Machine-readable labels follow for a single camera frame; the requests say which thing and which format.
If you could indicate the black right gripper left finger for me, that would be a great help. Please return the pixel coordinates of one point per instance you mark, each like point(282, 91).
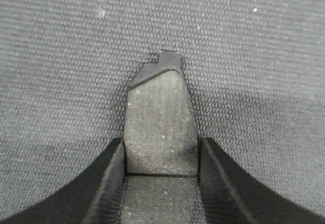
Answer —
point(94, 196)

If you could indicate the grey brake pad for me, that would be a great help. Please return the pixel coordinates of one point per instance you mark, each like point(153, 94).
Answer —
point(160, 139)

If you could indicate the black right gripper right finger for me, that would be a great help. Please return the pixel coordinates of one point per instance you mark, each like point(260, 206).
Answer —
point(231, 195)

